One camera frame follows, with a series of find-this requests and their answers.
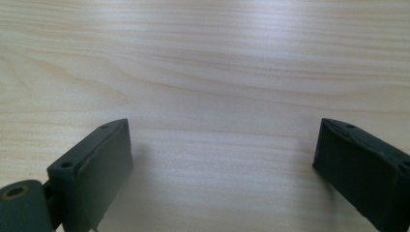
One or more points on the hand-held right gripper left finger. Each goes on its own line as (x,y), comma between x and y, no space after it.
(96,174)

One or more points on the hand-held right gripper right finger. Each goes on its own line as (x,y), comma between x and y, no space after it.
(364,170)

